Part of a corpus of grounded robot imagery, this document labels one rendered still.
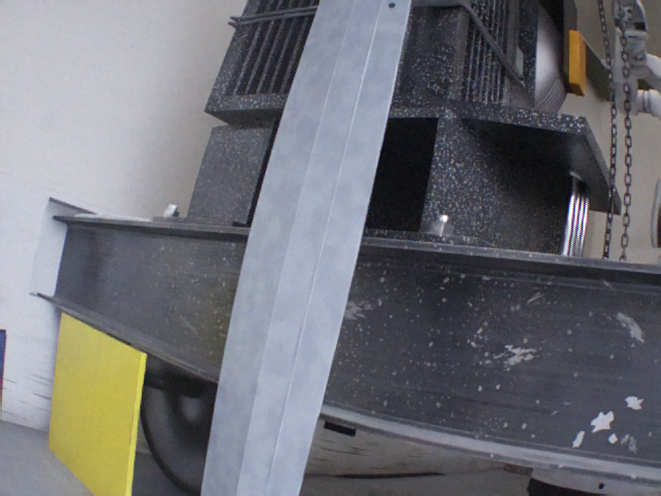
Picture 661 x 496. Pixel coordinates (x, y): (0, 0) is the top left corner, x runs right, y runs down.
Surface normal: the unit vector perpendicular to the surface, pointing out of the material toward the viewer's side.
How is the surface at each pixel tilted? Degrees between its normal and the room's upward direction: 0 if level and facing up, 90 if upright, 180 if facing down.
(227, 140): 90
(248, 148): 90
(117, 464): 90
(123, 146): 90
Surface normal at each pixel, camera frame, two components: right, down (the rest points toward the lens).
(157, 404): -0.69, -0.25
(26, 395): 0.69, 0.07
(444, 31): -0.51, -0.22
